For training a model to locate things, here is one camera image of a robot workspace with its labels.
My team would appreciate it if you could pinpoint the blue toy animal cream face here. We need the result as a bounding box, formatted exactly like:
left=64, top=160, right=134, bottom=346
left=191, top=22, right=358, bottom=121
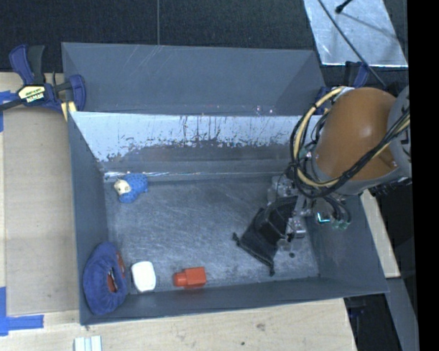
left=113, top=172, right=150, bottom=205

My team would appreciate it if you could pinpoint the grey metal bin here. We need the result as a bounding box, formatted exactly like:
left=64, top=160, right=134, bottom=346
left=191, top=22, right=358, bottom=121
left=60, top=31, right=391, bottom=326

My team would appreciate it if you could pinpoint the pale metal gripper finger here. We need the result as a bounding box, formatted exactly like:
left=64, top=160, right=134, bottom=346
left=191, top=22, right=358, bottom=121
left=278, top=237, right=296, bottom=259
left=286, top=219, right=308, bottom=241

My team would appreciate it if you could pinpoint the white rounded block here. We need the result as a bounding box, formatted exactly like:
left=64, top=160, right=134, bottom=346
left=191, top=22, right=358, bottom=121
left=131, top=260, right=157, bottom=293

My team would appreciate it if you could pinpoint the red toy block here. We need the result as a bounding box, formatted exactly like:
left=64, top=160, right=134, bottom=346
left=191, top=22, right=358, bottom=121
left=172, top=266, right=208, bottom=290

